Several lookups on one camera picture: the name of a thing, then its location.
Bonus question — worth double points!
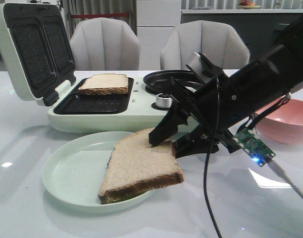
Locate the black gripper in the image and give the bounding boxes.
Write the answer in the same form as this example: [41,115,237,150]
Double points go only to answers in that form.
[149,53,240,158]

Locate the bread slice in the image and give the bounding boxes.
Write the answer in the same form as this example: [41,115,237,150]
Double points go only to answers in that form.
[78,73,129,95]
[98,128,184,204]

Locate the mint green breakfast maker lid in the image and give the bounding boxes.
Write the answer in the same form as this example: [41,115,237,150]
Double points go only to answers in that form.
[0,2,76,106]

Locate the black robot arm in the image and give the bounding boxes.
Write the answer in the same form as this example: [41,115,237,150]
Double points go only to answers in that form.
[149,14,303,158]

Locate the mint green breakfast maker base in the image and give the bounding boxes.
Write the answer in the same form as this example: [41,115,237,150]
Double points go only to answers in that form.
[48,71,168,133]

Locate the left silver control knob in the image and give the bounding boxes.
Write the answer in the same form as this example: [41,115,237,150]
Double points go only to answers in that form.
[155,93,172,109]

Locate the black round frying pan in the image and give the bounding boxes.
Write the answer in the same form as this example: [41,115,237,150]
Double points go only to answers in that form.
[143,70,203,95]

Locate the green circuit board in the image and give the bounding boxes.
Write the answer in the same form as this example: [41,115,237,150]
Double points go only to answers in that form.
[233,128,276,167]

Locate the right beige upholstered chair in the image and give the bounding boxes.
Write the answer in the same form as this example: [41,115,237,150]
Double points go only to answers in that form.
[160,20,250,70]

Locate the beige upholstered chair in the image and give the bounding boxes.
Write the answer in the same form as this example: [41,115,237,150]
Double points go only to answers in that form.
[160,20,250,70]
[70,18,140,71]

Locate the pink bowl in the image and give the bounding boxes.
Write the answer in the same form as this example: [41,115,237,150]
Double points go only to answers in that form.
[255,99,303,145]

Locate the white cabinet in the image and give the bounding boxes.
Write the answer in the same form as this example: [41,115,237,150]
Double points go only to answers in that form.
[136,0,181,70]

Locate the dark grey counter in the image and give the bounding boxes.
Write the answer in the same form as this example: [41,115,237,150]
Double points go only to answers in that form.
[183,12,303,61]

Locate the left beige upholstered chair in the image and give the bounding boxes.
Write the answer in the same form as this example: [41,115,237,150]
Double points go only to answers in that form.
[70,18,140,71]

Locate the mint green round plate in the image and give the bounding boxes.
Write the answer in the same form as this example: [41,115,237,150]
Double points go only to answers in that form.
[42,131,153,213]

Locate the fruit plate on counter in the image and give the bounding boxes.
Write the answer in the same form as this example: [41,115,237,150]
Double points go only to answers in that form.
[238,0,261,9]

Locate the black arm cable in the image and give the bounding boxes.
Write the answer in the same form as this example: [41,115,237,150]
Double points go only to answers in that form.
[202,71,224,238]

